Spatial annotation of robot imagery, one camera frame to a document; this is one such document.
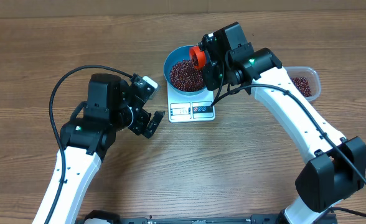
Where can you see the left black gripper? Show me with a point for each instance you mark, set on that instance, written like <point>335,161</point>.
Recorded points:
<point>143,117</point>

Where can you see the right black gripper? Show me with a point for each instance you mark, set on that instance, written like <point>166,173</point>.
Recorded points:
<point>210,78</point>

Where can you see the orange measuring scoop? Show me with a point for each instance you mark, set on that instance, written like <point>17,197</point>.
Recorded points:
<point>198,57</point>

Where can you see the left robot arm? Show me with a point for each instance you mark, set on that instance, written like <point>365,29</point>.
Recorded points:
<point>113,104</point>

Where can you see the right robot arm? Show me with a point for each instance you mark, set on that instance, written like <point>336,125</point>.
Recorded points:
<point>334,165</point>

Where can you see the white digital kitchen scale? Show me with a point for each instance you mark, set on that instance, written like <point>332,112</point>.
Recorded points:
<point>190,106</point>

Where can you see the red beans in bowl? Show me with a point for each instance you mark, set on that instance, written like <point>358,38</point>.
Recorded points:
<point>185,77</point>

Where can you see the blue bowl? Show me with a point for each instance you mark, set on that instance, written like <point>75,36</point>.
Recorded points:
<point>179,55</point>

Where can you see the red beans in container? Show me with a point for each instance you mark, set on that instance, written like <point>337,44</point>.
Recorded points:
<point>302,84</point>

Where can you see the clear plastic container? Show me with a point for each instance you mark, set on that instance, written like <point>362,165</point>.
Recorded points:
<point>311,75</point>

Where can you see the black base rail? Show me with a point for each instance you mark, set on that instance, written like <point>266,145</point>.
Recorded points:
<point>100,216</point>

